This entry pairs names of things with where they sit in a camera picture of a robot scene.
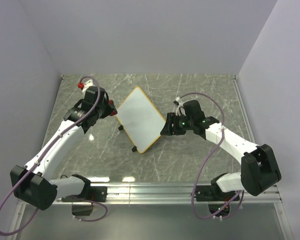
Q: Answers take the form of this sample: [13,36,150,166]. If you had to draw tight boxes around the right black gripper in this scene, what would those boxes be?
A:
[160,112,194,136]

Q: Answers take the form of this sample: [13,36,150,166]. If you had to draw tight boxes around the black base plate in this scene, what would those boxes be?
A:
[194,184,236,202]
[61,186,108,203]

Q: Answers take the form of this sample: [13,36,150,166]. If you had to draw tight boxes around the left black whiteboard foot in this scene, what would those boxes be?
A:
[118,124,124,131]

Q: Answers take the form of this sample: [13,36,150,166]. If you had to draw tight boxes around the red heart-shaped eraser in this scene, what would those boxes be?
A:
[108,99,118,117]

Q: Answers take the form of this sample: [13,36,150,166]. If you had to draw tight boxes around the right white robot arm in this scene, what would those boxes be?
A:
[160,100,282,200]

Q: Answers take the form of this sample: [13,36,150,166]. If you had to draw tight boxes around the black whiteboard foot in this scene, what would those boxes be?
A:
[118,124,124,131]
[131,146,137,153]

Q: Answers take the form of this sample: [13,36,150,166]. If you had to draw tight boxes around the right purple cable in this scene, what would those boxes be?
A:
[190,92,246,221]

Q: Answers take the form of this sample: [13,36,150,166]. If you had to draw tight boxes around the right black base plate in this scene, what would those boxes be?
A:
[194,184,236,202]

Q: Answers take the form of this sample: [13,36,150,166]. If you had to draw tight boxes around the aluminium mounting rail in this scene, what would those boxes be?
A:
[50,182,282,206]

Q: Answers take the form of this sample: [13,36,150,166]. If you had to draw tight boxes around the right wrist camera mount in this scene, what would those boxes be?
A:
[173,97,186,116]

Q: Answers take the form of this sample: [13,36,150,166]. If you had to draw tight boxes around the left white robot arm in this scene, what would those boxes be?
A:
[10,86,117,210]

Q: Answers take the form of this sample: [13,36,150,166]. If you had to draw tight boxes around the right black whiteboard foot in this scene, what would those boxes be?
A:
[131,146,137,153]

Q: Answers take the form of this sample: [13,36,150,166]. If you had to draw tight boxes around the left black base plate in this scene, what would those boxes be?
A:
[61,186,108,203]

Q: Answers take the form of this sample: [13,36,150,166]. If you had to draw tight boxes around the yellow framed whiteboard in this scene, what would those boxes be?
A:
[116,86,166,154]

